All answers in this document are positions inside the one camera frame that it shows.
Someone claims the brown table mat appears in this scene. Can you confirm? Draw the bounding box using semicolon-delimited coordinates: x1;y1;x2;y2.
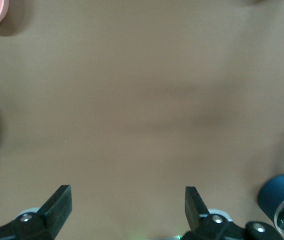
0;0;284;240

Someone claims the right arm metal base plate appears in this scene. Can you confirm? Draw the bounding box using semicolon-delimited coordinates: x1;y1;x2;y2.
129;233;184;240

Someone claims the navy blue saucepan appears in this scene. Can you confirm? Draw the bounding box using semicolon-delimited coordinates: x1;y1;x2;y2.
257;173;284;238

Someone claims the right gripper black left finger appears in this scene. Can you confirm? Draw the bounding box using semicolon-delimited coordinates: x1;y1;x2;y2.
0;184;73;240

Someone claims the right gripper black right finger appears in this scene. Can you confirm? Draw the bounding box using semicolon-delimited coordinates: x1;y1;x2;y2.
181;186;247;240

